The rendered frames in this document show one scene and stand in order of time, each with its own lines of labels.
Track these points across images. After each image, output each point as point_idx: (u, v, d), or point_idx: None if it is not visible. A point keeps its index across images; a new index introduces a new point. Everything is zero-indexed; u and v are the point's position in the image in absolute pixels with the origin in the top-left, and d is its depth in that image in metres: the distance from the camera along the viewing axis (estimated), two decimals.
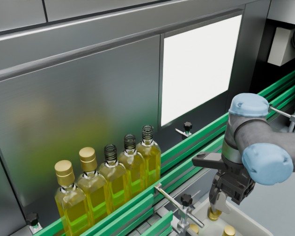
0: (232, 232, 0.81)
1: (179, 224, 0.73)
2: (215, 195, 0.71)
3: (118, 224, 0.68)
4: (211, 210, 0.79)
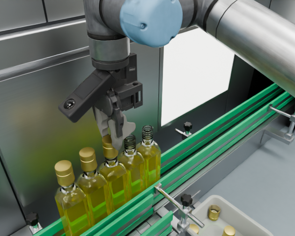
0: (232, 232, 0.81)
1: (179, 224, 0.73)
2: (121, 122, 0.56)
3: (118, 224, 0.68)
4: (113, 153, 0.62)
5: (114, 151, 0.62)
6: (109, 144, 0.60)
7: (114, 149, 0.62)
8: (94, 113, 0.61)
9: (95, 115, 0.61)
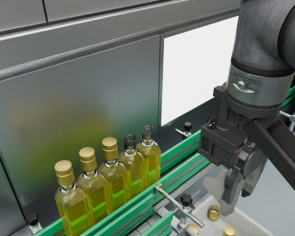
0: (232, 232, 0.81)
1: (179, 224, 0.73)
2: None
3: (118, 224, 0.68)
4: (113, 156, 0.63)
5: (114, 153, 0.62)
6: (109, 147, 0.61)
7: (114, 151, 0.62)
8: (232, 195, 0.39)
9: (233, 196, 0.40)
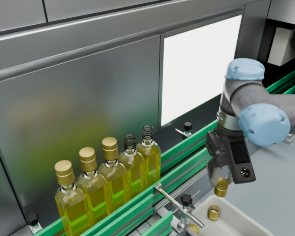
0: (223, 184, 0.74)
1: (179, 224, 0.73)
2: None
3: (118, 224, 0.68)
4: (113, 156, 0.63)
5: (114, 153, 0.62)
6: (109, 147, 0.61)
7: (114, 151, 0.62)
8: (211, 173, 0.71)
9: (212, 174, 0.71)
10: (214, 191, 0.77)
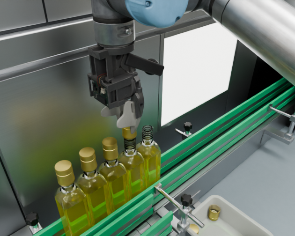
0: None
1: (179, 224, 0.73)
2: None
3: (118, 224, 0.68)
4: (113, 156, 0.63)
5: (114, 153, 0.62)
6: (109, 147, 0.61)
7: (114, 151, 0.62)
8: (141, 107, 0.58)
9: (140, 109, 0.59)
10: (134, 136, 0.65)
